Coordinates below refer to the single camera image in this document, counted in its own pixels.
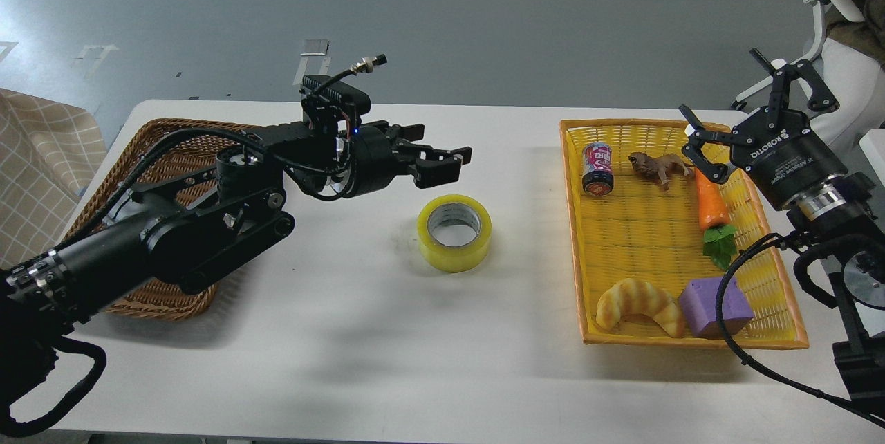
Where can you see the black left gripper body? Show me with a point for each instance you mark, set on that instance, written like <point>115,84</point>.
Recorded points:
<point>379,154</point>

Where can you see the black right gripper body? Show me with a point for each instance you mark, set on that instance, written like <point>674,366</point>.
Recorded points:
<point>785,161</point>

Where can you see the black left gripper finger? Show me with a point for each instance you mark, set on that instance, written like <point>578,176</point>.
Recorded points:
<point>432,173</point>
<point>417,154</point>

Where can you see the yellow tape roll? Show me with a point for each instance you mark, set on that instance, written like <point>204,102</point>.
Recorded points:
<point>454,233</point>

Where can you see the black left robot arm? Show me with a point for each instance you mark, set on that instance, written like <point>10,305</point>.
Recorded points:
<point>200,203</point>

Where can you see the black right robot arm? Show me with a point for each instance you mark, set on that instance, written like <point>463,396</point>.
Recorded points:
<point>838,245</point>

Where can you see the white office chair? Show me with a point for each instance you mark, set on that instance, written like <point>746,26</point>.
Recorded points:
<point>847,8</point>

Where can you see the brown toy lion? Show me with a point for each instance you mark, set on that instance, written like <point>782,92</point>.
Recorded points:
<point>659,168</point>

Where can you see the orange toy carrot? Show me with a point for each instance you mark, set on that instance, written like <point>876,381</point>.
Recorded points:
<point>718,232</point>

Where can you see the yellow plastic basket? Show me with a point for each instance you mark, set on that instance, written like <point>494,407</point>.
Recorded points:
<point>643,231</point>

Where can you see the small drink can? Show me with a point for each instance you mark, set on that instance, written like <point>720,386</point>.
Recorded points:
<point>597,178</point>

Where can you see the seated person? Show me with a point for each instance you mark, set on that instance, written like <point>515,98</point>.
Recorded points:
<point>853,57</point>

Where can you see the purple foam block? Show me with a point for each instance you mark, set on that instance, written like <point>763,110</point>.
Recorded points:
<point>698,301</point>

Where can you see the toy croissant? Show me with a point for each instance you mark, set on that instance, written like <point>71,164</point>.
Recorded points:
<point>632,296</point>

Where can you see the beige checkered cloth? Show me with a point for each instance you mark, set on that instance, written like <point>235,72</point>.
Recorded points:
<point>50,152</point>

